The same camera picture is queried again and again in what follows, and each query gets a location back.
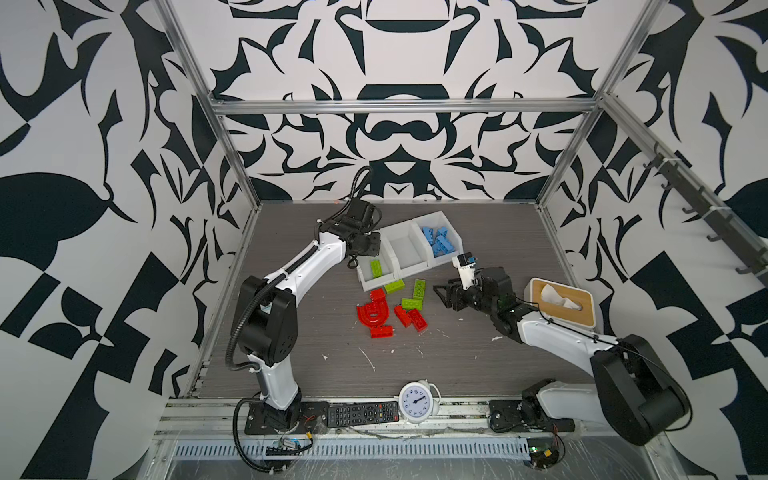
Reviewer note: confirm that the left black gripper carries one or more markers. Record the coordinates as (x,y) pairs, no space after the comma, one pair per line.
(375,249)

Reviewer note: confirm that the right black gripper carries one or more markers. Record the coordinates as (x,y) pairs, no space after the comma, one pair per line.
(447,301)

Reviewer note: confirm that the lone green lego brick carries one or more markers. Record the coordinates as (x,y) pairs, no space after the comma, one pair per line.
(376,269)

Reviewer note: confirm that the red lego brick pair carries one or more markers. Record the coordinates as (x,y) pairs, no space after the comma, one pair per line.
(410,318)

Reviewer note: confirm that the blue lego brick cluster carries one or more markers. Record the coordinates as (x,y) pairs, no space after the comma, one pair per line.
(438,241)

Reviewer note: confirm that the red arch lego piece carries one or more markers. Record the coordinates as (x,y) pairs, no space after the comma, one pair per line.
(374,314)

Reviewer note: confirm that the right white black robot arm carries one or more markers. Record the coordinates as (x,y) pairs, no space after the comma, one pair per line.
(630,391)

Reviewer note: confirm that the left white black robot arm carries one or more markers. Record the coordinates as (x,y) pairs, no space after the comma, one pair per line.
(264,330)

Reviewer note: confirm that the left white bin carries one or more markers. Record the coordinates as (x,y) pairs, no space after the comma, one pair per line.
(389,264)

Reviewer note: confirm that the white bin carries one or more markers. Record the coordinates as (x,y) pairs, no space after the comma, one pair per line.
(389,264)
(437,220)
(407,247)

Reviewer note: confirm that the small red lego brick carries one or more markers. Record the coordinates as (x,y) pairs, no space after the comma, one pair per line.
(378,295)

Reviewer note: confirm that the middle white bin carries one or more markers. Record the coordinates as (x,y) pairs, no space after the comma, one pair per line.
(407,247)

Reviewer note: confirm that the red lego brick low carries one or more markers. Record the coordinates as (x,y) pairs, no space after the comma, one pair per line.
(384,331)

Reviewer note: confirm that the right white bin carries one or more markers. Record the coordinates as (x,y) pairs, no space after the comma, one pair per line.
(437,220)

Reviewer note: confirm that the white analog clock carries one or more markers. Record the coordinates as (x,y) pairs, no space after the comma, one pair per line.
(419,401)

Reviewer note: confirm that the white box wooden lid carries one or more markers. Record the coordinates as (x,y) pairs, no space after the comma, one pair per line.
(562,302)

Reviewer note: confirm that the black remote control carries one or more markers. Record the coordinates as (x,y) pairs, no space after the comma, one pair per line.
(347,415)

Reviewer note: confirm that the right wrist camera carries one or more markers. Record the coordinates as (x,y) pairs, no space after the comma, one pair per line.
(465,264)

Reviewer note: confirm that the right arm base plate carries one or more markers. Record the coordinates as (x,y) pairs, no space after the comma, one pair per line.
(524,415)

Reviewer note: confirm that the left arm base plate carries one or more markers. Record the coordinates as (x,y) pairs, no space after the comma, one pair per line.
(263,419)

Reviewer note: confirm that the white cable duct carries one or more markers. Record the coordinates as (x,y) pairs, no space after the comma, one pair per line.
(508,448)

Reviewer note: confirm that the aluminium frame rail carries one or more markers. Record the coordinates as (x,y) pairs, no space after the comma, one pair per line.
(400,106)

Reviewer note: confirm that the black wall hook rail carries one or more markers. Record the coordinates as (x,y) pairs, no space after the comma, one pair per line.
(726,226)

